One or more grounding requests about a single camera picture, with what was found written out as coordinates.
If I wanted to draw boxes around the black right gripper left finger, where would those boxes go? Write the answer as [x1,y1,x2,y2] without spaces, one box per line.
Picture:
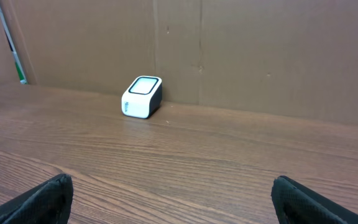
[0,174,73,224]

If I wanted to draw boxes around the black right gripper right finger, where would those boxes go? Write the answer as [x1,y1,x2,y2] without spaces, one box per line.
[271,175,358,224]

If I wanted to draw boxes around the green white edge strip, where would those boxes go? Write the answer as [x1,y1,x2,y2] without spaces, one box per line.
[0,5,28,85]

